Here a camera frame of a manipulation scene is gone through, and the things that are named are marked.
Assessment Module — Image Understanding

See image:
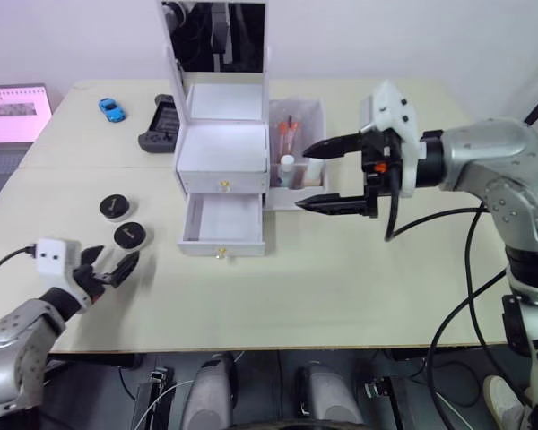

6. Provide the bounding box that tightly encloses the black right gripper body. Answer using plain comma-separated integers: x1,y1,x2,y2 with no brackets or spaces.
360,128,403,219

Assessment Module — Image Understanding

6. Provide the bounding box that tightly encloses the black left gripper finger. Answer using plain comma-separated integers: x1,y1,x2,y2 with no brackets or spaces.
108,250,142,288
79,245,106,270

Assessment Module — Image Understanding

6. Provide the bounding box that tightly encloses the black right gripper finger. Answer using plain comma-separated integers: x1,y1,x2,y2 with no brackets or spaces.
293,193,369,218
301,132,365,160

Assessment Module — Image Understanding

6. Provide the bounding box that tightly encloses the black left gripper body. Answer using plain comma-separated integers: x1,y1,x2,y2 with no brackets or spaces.
74,262,118,306

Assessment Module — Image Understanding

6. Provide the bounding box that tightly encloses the bagged makeup brush set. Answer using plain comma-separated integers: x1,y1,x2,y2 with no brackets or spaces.
272,101,313,165

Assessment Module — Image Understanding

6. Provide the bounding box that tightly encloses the white drawer with gold knob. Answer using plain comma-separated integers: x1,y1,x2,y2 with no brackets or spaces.
175,122,271,195
175,193,267,261

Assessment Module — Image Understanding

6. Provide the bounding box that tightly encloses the organizer mirror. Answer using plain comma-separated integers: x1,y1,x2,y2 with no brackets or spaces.
161,1,267,74

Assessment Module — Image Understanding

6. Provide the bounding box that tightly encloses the round black compact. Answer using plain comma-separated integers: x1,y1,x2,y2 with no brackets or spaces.
112,220,151,250
99,193,136,224

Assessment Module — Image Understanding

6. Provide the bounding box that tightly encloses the small white-capped bottle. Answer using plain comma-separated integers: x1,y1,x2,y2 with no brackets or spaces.
277,153,296,190

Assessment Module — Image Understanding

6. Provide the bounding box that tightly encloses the black handheld game controller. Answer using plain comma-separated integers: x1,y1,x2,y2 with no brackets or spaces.
136,92,181,155

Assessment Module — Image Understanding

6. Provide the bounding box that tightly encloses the blue toy car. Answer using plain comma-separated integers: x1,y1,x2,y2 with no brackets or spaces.
98,97,128,124

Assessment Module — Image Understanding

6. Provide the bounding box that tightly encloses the grey rounded shape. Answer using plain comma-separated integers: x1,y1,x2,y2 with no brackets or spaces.
180,352,235,430
294,360,365,427

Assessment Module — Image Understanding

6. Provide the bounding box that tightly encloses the laptop with pink screen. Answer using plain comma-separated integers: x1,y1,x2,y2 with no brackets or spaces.
0,82,54,205

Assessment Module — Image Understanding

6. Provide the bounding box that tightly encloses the white shoe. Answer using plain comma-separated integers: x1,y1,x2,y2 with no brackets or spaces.
482,374,533,430

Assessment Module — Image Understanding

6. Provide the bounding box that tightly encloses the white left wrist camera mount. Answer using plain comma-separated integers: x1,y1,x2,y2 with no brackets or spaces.
35,237,100,314

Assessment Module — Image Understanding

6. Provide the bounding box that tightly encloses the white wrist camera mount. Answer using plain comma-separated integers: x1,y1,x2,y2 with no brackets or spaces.
359,79,421,199
35,237,100,314

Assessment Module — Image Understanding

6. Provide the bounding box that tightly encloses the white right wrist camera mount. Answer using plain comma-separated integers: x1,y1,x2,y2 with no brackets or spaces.
359,79,421,199

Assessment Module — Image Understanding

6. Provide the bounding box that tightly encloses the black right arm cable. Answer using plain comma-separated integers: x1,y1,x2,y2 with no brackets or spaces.
383,163,538,430

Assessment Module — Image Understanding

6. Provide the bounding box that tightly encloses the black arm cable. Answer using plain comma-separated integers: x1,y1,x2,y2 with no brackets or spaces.
0,244,39,293
383,163,538,430

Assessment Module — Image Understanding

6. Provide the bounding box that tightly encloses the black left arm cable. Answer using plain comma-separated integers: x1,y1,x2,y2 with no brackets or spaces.
0,244,39,293

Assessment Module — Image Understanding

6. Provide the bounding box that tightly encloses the white cosmetic organizer frame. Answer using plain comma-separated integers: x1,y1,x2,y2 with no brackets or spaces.
160,0,329,212

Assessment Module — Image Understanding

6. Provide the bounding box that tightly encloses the thin white cable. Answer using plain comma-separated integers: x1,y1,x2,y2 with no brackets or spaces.
145,379,195,430

